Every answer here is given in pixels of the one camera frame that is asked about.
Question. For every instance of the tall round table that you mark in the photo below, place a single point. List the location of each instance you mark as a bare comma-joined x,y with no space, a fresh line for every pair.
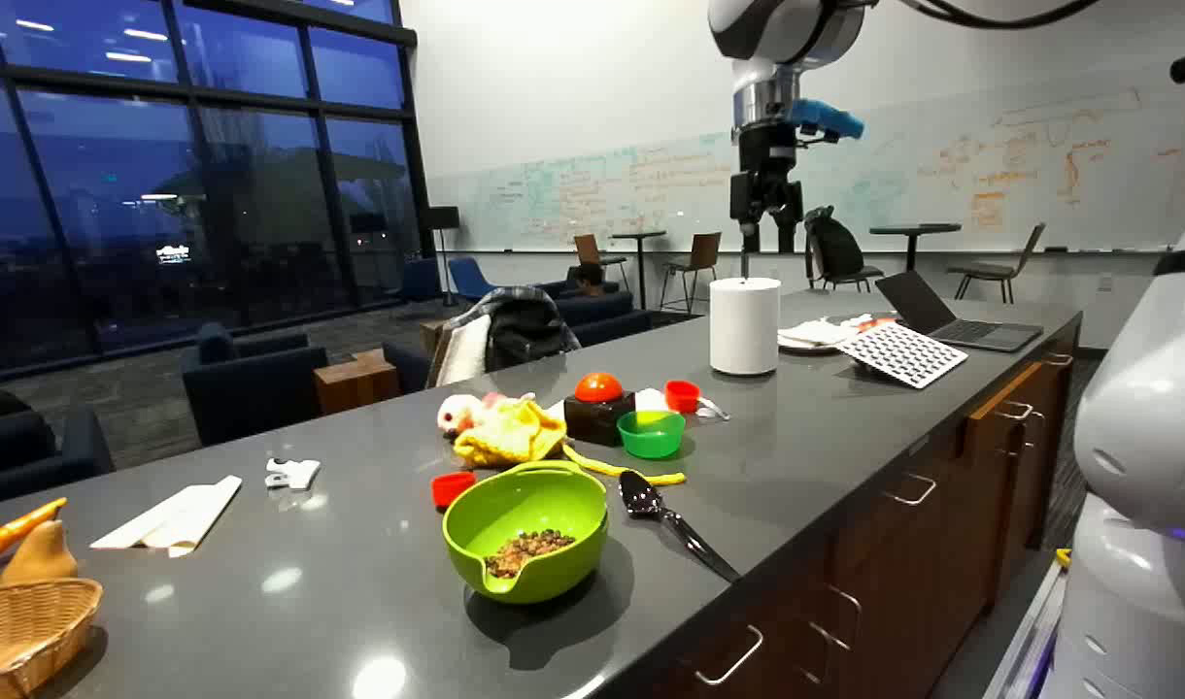
914,232
638,235

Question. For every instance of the white folded paper strip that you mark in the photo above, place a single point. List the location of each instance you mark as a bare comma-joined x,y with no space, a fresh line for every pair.
175,515

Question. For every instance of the dark sofa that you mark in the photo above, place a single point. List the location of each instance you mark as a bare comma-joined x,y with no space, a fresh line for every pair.
604,314
29,451

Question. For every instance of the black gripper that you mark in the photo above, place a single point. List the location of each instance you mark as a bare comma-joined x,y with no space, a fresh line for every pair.
768,170

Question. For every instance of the wicker basket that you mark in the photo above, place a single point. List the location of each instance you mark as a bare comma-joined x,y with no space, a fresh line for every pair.
29,636

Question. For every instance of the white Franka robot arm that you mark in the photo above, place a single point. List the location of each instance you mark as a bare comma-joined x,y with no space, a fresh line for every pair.
1141,428

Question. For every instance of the crumpled white wrapper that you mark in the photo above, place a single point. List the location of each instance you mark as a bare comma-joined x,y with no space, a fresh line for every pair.
287,474

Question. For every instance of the white paper towel roll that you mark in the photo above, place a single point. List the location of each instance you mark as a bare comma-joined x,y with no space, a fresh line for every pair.
746,323

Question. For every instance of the brown wooden counter cabinet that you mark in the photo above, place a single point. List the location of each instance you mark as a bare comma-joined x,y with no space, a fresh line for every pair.
876,568

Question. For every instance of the small green bowl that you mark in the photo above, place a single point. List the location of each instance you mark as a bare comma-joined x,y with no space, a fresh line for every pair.
651,443

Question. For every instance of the dark armchair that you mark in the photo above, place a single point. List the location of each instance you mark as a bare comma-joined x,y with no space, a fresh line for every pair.
246,390

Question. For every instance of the yellow knitted cloth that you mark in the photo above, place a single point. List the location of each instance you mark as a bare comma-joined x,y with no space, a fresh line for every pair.
507,432

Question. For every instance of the dark gray jacket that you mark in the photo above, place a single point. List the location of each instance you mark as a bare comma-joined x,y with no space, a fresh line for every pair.
524,335

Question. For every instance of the wooden chair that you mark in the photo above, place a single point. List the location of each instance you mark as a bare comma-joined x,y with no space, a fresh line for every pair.
590,257
699,257

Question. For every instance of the small red plastic piece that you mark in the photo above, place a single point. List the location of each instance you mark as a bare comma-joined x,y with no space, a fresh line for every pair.
453,489

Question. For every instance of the white chair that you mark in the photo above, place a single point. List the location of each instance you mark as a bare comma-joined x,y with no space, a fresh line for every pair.
458,351

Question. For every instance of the gray laptop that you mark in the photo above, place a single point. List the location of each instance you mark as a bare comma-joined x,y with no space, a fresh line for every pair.
966,335

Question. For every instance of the red measuring cup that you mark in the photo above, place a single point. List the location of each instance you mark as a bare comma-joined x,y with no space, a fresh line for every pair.
680,393

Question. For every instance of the aluminium robot stand frame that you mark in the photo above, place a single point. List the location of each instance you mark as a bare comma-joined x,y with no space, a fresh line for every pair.
1022,636

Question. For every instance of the gray chair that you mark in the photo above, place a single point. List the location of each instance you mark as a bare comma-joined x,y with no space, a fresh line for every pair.
1001,274

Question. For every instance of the white paper stack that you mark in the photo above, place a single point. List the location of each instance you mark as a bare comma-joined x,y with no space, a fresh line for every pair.
809,335

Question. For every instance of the brown wooden box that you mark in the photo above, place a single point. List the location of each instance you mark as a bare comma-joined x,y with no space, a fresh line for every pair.
353,388

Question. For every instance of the black plastic spoon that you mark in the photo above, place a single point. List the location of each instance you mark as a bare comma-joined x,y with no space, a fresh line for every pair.
638,495

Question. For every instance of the black speaker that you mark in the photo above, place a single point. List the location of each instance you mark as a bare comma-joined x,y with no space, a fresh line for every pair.
443,219

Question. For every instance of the lime green bowl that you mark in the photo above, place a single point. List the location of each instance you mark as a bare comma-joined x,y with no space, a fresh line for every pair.
537,505

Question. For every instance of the large glass window wall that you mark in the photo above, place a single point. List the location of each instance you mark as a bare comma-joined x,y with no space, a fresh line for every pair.
124,196

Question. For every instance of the brown grain mix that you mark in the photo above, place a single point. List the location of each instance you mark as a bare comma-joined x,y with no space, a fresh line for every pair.
531,549

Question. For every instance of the yellow toy baguette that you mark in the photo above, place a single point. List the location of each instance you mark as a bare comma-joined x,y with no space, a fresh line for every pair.
10,533

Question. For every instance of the tan toy gourd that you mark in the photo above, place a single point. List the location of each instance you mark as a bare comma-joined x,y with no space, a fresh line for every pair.
39,557

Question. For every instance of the checkerboard calibration board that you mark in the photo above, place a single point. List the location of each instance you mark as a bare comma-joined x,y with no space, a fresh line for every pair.
904,357

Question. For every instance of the blue chair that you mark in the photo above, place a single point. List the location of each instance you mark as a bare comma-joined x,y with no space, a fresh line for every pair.
471,276

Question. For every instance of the black backpack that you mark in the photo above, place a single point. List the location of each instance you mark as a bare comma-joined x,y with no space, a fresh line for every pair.
831,249

